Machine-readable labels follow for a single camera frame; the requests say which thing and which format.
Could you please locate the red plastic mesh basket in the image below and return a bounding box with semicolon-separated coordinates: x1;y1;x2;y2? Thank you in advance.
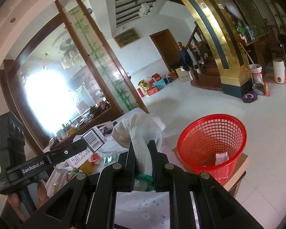
177;114;247;184

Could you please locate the person left hand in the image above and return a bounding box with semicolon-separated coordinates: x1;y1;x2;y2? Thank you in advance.
7;179;49;222

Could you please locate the pink floral tablecloth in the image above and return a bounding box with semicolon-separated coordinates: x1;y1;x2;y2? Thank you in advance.
96;108;169;228

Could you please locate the brown cardboard box under basket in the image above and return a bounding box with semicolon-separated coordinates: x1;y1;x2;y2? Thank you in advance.
172;148;249;197

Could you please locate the wooden sideboard with clutter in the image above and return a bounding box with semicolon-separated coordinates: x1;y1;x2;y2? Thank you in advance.
43;102;124;150

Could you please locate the grey dustpan and broom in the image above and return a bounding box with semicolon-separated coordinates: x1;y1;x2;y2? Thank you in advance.
239;43;270;97

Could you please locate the red gift boxes pile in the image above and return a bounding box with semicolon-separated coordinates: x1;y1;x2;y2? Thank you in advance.
137;73;167;97

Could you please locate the cardboard box by stairs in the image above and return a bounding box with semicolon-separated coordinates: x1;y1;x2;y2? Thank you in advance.
175;67;191;82

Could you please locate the white plastic bucket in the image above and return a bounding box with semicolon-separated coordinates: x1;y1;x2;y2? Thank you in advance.
249;64;264;84

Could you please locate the dark jacket on railing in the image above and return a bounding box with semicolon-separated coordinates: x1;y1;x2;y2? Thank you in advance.
178;48;194;71

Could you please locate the white cylindrical stool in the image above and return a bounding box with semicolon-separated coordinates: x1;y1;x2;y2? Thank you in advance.
272;58;286;84

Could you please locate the wooden staircase railing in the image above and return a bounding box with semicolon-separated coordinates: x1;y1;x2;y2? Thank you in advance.
177;21;220;77

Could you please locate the brown wooden door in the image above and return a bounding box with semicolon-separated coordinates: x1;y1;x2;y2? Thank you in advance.
150;29;180;71

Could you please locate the framed landscape painting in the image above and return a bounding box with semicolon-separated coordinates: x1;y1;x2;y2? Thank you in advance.
114;28;140;48

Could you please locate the gold and black pillar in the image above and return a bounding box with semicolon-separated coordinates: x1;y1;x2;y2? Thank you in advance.
181;0;265;98

